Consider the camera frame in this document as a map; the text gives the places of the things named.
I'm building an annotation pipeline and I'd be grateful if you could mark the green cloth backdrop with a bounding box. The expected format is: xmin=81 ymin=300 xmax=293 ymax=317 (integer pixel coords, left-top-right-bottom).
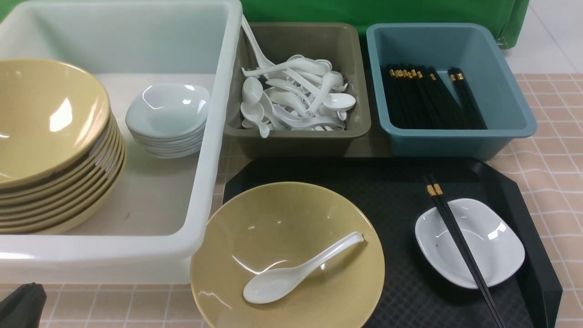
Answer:
xmin=242 ymin=0 xmax=528 ymax=48

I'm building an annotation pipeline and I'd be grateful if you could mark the white square sauce dish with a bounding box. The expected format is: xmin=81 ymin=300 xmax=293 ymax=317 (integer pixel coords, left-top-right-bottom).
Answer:
xmin=414 ymin=199 xmax=525 ymax=289

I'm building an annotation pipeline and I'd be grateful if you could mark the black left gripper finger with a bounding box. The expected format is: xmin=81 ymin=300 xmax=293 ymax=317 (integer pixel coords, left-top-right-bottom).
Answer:
xmin=0 ymin=282 xmax=47 ymax=328

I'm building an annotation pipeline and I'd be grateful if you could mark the olive green spoon bin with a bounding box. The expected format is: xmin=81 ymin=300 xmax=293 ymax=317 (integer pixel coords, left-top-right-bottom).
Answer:
xmin=224 ymin=21 xmax=372 ymax=159

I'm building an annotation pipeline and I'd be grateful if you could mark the black serving tray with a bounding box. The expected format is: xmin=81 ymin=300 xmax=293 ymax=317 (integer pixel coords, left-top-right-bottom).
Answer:
xmin=223 ymin=157 xmax=563 ymax=328

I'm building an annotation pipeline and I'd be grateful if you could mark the blue chopstick bin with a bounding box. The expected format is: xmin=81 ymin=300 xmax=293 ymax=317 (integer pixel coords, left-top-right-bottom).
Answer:
xmin=366 ymin=23 xmax=537 ymax=160

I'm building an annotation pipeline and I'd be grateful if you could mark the black chopstick gold band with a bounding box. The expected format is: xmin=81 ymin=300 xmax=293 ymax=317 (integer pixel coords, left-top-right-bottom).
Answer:
xmin=428 ymin=174 xmax=507 ymax=328
xmin=422 ymin=175 xmax=501 ymax=328

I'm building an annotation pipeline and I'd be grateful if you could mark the pink checkered tablecloth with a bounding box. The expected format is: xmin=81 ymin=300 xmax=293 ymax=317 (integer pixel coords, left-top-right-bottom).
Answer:
xmin=40 ymin=73 xmax=583 ymax=328

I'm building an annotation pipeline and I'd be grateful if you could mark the stack of white sauce dishes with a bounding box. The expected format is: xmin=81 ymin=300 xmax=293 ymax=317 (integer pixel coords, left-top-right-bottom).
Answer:
xmin=125 ymin=82 xmax=211 ymax=159

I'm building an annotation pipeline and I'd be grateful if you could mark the yellow noodle bowl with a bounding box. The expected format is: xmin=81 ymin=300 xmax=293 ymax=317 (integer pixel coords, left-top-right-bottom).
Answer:
xmin=191 ymin=181 xmax=385 ymax=328

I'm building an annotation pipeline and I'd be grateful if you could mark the stack of yellow bowls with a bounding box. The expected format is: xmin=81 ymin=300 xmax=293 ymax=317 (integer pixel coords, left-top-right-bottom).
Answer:
xmin=0 ymin=58 xmax=127 ymax=235

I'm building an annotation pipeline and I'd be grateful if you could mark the pile of white soup spoons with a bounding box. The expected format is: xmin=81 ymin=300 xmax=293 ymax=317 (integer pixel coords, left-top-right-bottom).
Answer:
xmin=239 ymin=17 xmax=357 ymax=138

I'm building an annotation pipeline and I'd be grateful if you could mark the bundle of black chopsticks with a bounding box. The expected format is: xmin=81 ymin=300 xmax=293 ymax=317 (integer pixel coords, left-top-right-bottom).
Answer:
xmin=381 ymin=65 xmax=487 ymax=129

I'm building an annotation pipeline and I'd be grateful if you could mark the white soup spoon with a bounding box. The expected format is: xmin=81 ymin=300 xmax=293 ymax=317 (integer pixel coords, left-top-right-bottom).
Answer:
xmin=242 ymin=232 xmax=364 ymax=304

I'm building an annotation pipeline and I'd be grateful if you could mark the large white plastic tub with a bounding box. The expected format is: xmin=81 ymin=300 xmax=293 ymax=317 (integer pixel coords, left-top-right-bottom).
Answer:
xmin=1 ymin=0 xmax=242 ymax=284

